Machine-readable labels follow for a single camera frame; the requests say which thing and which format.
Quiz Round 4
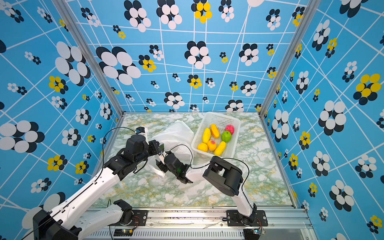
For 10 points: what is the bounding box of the white plastic bag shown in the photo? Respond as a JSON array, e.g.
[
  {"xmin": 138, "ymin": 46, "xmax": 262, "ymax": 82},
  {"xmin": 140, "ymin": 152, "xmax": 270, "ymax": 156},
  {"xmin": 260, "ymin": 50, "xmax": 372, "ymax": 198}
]
[{"xmin": 145, "ymin": 120, "xmax": 194, "ymax": 179}]

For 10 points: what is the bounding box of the yellow fruit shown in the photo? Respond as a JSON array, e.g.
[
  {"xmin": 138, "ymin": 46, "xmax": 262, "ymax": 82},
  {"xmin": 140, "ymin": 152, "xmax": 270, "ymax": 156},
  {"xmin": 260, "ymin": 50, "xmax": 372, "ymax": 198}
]
[{"xmin": 197, "ymin": 143, "xmax": 208, "ymax": 152}]

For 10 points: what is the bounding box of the red orange fruit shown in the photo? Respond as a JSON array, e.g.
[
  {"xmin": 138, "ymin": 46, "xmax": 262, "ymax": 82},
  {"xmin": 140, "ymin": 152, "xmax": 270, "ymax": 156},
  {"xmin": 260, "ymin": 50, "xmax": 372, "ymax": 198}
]
[{"xmin": 207, "ymin": 140, "xmax": 217, "ymax": 152}]

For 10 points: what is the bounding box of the orange yellow mango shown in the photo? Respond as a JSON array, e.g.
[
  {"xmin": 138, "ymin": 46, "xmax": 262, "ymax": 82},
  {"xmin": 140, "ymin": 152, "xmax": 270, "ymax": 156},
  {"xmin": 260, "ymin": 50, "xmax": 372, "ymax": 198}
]
[{"xmin": 211, "ymin": 124, "xmax": 220, "ymax": 139}]

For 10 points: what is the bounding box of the green fruit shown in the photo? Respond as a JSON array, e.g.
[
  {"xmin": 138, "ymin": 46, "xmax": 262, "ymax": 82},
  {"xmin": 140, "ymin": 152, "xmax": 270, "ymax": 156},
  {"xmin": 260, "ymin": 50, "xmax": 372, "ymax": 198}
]
[{"xmin": 221, "ymin": 131, "xmax": 232, "ymax": 143}]

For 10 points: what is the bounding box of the pink round fruit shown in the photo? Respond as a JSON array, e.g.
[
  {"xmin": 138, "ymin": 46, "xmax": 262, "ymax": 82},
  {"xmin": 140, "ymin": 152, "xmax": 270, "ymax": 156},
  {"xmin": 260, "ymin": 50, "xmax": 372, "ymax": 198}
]
[{"xmin": 225, "ymin": 125, "xmax": 235, "ymax": 135}]

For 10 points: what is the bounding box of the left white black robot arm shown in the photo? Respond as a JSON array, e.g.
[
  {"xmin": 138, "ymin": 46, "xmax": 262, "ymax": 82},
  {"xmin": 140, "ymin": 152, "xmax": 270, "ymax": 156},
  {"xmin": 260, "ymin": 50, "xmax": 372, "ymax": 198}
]
[{"xmin": 31, "ymin": 134, "xmax": 164, "ymax": 240}]

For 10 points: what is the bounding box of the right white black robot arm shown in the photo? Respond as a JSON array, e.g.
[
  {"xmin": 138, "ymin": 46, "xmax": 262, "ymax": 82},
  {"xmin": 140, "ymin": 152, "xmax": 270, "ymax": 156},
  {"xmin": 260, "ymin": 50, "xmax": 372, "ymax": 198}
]
[{"xmin": 156, "ymin": 151, "xmax": 257, "ymax": 222}]

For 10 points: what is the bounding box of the white plastic basket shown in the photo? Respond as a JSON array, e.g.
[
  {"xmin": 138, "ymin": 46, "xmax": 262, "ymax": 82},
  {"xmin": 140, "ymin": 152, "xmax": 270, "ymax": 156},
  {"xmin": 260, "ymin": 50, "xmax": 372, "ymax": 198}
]
[{"xmin": 191, "ymin": 112, "xmax": 241, "ymax": 158}]

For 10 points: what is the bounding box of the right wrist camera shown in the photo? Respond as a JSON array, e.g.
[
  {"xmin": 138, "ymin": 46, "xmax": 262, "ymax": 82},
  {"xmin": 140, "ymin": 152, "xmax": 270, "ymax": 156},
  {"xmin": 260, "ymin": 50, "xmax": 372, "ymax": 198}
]
[{"xmin": 160, "ymin": 152, "xmax": 167, "ymax": 159}]

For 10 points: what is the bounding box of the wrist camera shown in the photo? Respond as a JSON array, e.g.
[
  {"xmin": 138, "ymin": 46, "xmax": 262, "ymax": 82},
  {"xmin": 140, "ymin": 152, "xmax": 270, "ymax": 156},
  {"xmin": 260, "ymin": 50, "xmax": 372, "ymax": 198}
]
[
  {"xmin": 160, "ymin": 152, "xmax": 167, "ymax": 159},
  {"xmin": 135, "ymin": 127, "xmax": 148, "ymax": 136}
]

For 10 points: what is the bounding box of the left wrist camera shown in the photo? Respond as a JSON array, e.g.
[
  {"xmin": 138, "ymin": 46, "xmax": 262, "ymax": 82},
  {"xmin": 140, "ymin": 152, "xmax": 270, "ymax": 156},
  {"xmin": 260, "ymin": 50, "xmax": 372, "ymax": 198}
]
[{"xmin": 135, "ymin": 127, "xmax": 148, "ymax": 136}]

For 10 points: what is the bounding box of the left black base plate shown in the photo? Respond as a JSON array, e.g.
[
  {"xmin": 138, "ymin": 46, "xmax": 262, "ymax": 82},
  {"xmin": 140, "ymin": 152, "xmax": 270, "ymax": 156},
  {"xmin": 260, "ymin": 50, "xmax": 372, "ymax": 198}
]
[{"xmin": 111, "ymin": 209, "xmax": 149, "ymax": 227}]

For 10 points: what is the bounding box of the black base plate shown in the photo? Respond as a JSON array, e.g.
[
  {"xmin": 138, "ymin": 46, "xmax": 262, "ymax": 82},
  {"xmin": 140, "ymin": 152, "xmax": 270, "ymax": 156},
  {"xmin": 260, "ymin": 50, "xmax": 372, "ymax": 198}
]
[
  {"xmin": 226, "ymin": 210, "xmax": 269, "ymax": 228},
  {"xmin": 111, "ymin": 209, "xmax": 149, "ymax": 227}
]

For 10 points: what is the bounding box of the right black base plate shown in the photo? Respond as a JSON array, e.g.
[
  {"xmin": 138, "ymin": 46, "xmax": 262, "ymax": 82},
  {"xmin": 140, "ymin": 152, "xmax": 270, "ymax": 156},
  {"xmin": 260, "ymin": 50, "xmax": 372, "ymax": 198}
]
[{"xmin": 226, "ymin": 210, "xmax": 269, "ymax": 228}]

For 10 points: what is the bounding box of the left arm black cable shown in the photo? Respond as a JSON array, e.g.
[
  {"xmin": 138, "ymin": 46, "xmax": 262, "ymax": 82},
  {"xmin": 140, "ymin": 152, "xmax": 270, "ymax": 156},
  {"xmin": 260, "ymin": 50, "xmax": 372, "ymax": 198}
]
[{"xmin": 20, "ymin": 126, "xmax": 137, "ymax": 240}]

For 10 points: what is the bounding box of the aluminium front rail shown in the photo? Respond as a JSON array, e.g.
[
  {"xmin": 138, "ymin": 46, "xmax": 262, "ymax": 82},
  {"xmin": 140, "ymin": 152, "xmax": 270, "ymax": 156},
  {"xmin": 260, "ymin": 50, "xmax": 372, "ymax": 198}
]
[{"xmin": 56, "ymin": 206, "xmax": 319, "ymax": 240}]

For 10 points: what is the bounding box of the left aluminium corner post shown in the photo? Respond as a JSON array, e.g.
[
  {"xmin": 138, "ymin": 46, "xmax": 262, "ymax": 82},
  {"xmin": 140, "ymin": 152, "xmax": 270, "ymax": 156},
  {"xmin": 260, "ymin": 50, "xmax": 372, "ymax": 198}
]
[{"xmin": 53, "ymin": 1, "xmax": 124, "ymax": 118}]

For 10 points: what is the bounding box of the aluminium corner post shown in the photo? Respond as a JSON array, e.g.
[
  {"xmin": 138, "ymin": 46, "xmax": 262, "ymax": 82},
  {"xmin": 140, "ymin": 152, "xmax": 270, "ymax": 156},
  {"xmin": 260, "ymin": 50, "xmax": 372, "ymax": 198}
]
[
  {"xmin": 53, "ymin": 1, "xmax": 124, "ymax": 118},
  {"xmin": 260, "ymin": 0, "xmax": 321, "ymax": 117}
]

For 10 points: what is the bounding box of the right aluminium corner post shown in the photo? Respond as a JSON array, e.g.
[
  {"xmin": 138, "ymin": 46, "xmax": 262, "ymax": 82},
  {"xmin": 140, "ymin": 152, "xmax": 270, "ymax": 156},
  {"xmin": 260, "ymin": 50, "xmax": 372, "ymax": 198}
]
[{"xmin": 260, "ymin": 0, "xmax": 321, "ymax": 117}]

